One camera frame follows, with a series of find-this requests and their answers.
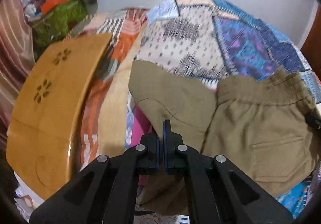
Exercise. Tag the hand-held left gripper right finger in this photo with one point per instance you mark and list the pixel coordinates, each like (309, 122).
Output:
(169, 148)

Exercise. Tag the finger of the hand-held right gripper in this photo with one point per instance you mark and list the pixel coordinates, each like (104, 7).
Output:
(314, 121)

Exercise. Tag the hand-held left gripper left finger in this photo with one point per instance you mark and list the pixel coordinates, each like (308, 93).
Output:
(150, 156)

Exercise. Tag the khaki pants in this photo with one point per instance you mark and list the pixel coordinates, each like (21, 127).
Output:
(238, 133)

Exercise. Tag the orange striped blanket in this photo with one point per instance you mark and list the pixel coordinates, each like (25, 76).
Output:
(112, 98)

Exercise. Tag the wooden folding lap desk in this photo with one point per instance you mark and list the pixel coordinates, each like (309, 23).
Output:
(55, 103)

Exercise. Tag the blue patchwork quilt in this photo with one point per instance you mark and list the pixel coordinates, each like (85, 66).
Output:
(200, 38)

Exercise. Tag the green patterned basket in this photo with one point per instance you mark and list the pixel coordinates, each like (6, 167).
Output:
(60, 18)

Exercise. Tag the brown striped curtain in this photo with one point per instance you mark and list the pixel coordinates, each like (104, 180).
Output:
(12, 58)

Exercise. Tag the orange box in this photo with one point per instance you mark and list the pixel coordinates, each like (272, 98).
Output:
(55, 2)

